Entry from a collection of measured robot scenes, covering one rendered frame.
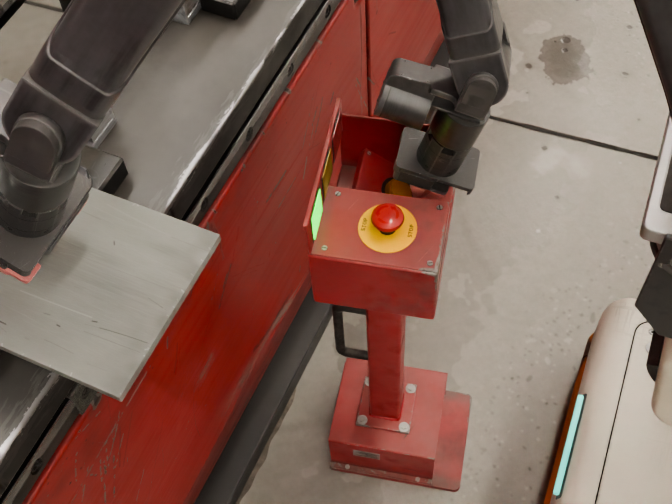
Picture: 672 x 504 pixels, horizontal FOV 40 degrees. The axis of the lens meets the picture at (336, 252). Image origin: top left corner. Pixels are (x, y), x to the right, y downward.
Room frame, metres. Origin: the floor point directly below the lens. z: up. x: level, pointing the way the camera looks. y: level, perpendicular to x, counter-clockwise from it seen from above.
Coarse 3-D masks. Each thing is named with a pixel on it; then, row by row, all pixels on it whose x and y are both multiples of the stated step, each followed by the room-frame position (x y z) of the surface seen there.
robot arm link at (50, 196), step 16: (0, 144) 0.44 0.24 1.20; (0, 160) 0.44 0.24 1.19; (80, 160) 0.44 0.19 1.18; (0, 176) 0.44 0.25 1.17; (16, 176) 0.42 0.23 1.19; (32, 176) 0.43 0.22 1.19; (64, 176) 0.43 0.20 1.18; (16, 192) 0.43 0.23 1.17; (32, 192) 0.42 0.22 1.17; (48, 192) 0.42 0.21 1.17; (64, 192) 0.43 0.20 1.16; (32, 208) 0.43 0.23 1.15; (48, 208) 0.43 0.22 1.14
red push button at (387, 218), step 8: (376, 208) 0.63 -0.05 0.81; (384, 208) 0.63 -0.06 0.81; (392, 208) 0.63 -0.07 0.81; (376, 216) 0.62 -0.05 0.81; (384, 216) 0.62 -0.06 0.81; (392, 216) 0.62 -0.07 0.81; (400, 216) 0.62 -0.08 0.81; (376, 224) 0.61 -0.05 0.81; (384, 224) 0.61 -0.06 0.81; (392, 224) 0.61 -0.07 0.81; (400, 224) 0.61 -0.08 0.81; (384, 232) 0.61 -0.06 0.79; (392, 232) 0.61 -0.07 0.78
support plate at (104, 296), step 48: (96, 192) 0.55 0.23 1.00; (96, 240) 0.49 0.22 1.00; (144, 240) 0.49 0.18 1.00; (192, 240) 0.48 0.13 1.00; (0, 288) 0.45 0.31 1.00; (48, 288) 0.44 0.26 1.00; (96, 288) 0.44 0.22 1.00; (144, 288) 0.43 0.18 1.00; (0, 336) 0.40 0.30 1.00; (48, 336) 0.39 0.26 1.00; (96, 336) 0.39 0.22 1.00; (144, 336) 0.38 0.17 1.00; (96, 384) 0.34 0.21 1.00
